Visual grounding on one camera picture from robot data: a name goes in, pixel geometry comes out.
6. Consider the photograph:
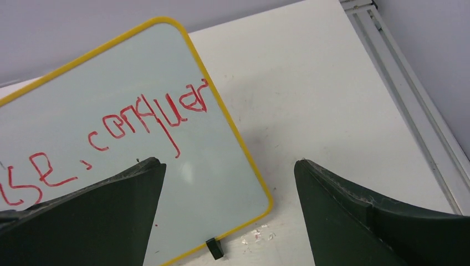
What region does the black-footed wire whiteboard stand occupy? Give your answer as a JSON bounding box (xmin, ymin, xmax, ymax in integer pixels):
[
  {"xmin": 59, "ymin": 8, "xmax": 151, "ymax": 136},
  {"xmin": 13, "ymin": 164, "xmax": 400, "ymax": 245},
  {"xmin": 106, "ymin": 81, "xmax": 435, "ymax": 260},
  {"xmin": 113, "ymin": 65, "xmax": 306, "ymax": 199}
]
[{"xmin": 206, "ymin": 238, "xmax": 224, "ymax": 260}]

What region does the yellow-framed whiteboard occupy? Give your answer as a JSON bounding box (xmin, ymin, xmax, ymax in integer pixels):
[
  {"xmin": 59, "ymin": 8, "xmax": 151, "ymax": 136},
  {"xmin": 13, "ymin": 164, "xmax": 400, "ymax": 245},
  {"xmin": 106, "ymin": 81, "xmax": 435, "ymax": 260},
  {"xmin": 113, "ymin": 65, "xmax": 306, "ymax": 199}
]
[{"xmin": 1, "ymin": 17, "xmax": 273, "ymax": 265}]

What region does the aluminium frame rail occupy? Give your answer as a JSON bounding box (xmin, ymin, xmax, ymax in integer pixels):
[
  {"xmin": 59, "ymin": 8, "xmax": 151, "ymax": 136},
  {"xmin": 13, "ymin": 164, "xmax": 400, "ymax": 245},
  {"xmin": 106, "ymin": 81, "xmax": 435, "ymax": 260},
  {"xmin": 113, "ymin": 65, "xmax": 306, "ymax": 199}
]
[{"xmin": 340, "ymin": 1, "xmax": 469, "ymax": 216}]

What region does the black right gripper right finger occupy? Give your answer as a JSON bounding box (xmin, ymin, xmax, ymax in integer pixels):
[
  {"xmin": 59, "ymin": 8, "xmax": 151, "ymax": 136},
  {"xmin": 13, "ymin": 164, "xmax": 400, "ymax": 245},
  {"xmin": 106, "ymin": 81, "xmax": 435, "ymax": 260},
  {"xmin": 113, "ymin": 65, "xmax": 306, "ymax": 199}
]
[{"xmin": 294, "ymin": 159, "xmax": 469, "ymax": 265}]

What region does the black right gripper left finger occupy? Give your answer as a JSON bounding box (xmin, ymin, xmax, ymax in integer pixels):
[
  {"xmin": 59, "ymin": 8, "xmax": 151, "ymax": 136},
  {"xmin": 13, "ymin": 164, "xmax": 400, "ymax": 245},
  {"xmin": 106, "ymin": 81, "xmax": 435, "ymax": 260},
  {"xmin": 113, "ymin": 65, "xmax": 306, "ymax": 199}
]
[{"xmin": 1, "ymin": 157, "xmax": 167, "ymax": 265}]

